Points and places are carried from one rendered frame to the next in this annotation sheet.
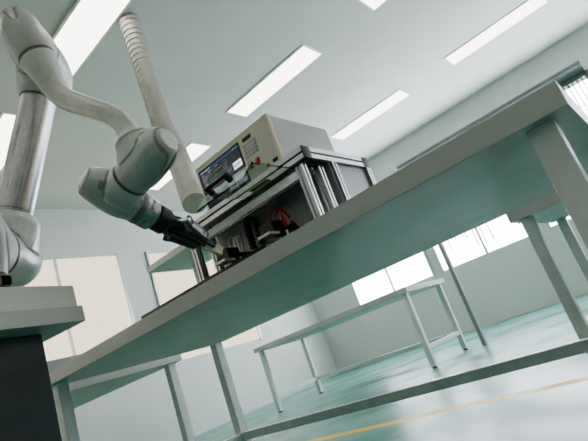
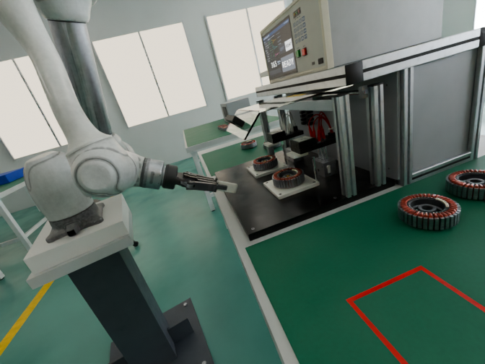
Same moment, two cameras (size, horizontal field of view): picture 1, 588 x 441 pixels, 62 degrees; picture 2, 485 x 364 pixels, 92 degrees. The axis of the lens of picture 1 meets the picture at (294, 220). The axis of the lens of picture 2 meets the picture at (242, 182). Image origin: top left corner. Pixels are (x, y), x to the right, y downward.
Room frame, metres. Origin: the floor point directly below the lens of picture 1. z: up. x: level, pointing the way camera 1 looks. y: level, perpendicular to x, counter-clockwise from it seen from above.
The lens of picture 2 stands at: (0.93, -0.29, 1.12)
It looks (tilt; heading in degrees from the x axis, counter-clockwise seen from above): 21 degrees down; 45
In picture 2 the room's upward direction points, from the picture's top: 15 degrees counter-clockwise
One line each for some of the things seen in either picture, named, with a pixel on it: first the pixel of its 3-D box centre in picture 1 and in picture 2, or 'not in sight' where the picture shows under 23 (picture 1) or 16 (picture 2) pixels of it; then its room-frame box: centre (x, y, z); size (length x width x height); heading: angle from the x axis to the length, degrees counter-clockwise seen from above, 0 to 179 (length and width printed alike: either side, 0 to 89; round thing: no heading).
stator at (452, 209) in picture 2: not in sight; (426, 210); (1.51, -0.27, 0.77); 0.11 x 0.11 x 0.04
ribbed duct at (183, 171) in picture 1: (158, 104); not in sight; (3.02, 0.62, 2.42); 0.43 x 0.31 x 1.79; 54
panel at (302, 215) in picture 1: (279, 236); (327, 122); (1.86, 0.08, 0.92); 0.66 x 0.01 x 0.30; 54
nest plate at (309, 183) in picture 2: not in sight; (289, 183); (1.59, 0.13, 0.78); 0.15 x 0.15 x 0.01; 54
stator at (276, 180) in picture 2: not in sight; (288, 177); (1.59, 0.13, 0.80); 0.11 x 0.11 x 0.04
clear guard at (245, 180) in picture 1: (252, 189); (281, 110); (1.57, 0.10, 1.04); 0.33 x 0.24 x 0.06; 144
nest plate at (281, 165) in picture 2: not in sight; (265, 167); (1.73, 0.32, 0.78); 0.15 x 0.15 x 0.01; 54
